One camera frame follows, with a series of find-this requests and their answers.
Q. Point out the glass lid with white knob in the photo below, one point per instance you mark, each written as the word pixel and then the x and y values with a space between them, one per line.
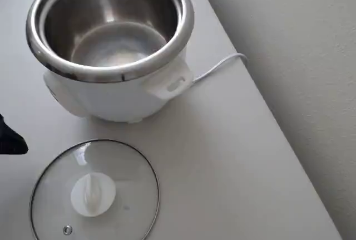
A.
pixel 93 195

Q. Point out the white electric rice cooker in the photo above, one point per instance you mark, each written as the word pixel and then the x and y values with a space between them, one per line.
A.
pixel 111 100

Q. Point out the black square camera mount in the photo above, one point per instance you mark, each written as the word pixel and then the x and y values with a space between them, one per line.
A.
pixel 11 142

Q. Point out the stainless steel inner pot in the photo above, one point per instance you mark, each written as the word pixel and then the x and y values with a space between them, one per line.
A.
pixel 111 14

